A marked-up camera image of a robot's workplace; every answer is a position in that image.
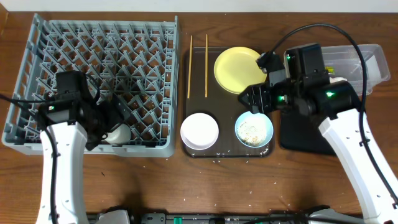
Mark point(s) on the yellow plate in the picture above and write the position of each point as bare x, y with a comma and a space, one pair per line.
235, 69

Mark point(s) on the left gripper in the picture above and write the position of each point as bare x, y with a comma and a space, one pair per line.
113, 115

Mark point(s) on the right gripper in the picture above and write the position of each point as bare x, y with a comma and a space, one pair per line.
260, 94

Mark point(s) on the white napkin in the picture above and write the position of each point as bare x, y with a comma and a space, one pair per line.
337, 79

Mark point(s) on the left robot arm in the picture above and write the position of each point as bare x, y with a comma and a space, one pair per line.
71, 122

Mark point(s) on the rice and shell pile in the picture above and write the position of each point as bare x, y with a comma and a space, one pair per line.
252, 133

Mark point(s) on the light blue bowl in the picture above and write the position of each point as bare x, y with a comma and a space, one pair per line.
257, 117

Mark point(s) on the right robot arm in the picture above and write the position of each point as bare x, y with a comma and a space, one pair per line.
336, 110

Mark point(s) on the clear plastic bin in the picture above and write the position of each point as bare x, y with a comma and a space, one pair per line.
346, 63

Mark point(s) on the dark brown serving tray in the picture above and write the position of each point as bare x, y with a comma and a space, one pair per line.
222, 105

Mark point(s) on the white bowl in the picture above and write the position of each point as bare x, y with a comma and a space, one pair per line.
199, 131

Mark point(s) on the green orange snack wrapper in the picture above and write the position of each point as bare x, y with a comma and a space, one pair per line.
331, 70

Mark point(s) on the small white cup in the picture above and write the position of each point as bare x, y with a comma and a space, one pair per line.
120, 136

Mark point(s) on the grey dishwasher rack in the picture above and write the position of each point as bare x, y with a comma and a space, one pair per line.
136, 61

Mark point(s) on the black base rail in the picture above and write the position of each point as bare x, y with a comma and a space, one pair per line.
319, 214

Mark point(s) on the black rectangular tray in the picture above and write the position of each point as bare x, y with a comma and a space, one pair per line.
297, 133

